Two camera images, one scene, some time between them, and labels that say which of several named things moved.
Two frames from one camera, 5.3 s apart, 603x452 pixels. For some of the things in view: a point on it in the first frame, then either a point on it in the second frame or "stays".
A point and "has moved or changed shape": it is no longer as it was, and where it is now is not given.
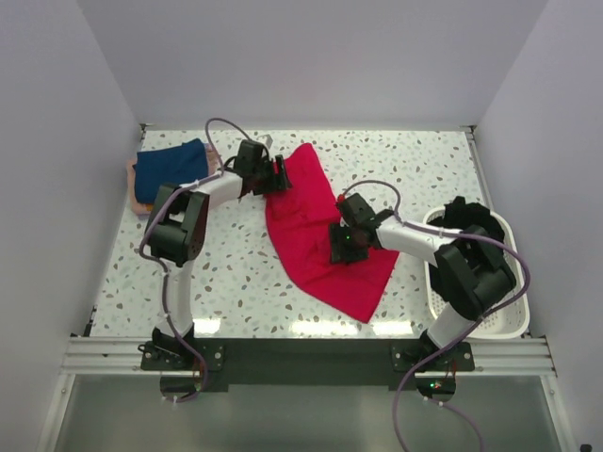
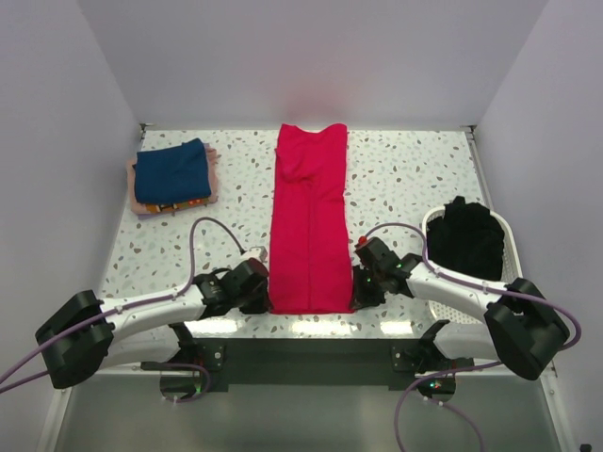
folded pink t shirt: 145,208 stays
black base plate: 312,364 stays
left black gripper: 277,182 -> 262,305
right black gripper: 338,250 -> 359,298
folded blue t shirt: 173,166 stays
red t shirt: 299,220 has moved or changed shape
